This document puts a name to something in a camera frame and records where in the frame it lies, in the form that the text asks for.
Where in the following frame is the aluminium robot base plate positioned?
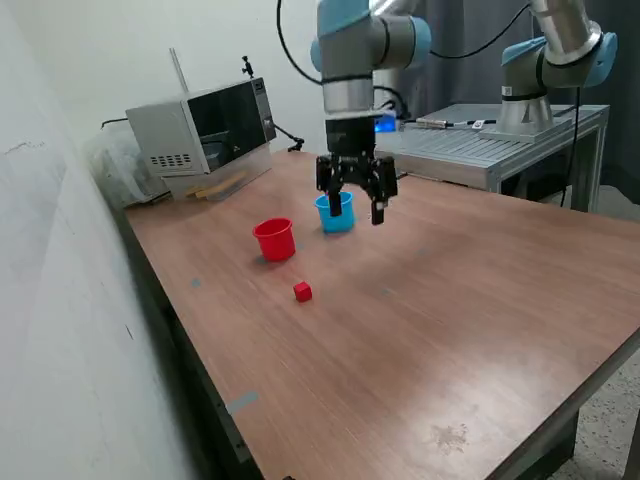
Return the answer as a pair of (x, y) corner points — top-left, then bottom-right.
(478, 115), (574, 144)

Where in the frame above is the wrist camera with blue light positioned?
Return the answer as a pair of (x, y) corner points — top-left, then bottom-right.
(372, 110), (402, 135)

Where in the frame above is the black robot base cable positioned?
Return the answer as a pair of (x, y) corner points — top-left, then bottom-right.
(558, 85), (584, 209)

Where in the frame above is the aluminium robot base table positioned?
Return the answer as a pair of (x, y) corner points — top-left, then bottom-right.
(374, 103), (611, 214)

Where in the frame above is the grey tape strip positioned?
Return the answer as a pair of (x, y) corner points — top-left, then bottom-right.
(225, 390), (261, 416)

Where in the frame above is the wooden stick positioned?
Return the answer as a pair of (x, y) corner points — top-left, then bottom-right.
(183, 172), (249, 201)

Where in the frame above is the clear plastic bag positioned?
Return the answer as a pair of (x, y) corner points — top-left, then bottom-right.
(84, 122), (174, 209)

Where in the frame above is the red plastic cup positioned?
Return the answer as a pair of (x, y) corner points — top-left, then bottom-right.
(252, 216), (296, 263)

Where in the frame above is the blue plastic cup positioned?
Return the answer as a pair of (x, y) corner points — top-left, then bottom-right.
(314, 192), (357, 235)

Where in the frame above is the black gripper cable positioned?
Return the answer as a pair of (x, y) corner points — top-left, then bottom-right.
(275, 0), (532, 87)

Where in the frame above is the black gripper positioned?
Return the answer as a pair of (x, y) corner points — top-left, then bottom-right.
(315, 115), (399, 227)

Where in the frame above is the thin white rod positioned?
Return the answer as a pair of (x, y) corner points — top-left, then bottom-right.
(168, 47), (190, 96)

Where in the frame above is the silver microwave oven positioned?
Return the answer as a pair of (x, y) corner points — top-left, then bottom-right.
(124, 77), (278, 177)

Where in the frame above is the dark grey curtain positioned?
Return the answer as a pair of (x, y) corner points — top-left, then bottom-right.
(389, 0), (640, 206)

